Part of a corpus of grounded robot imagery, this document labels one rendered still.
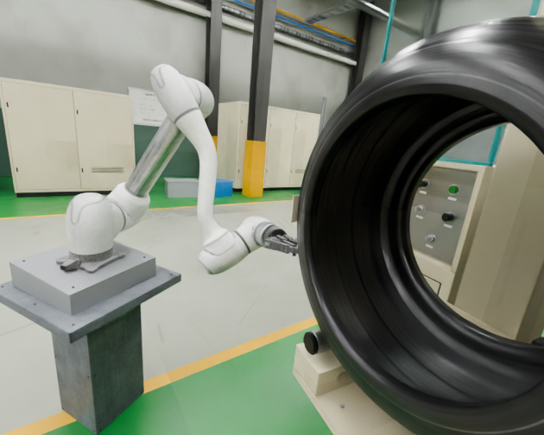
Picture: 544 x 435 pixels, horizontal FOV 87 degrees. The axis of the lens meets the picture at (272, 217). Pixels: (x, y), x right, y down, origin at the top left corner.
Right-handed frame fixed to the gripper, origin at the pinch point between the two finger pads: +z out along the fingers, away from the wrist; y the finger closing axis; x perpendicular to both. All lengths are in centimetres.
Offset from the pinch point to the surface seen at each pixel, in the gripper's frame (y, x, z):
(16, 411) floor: -92, 89, -91
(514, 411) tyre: -12, 0, 53
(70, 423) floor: -70, 91, -76
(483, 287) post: 25.8, 2.6, 31.2
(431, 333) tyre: 13.4, 11.7, 28.8
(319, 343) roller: -9.9, 12.4, 21.3
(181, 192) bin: 51, 16, -524
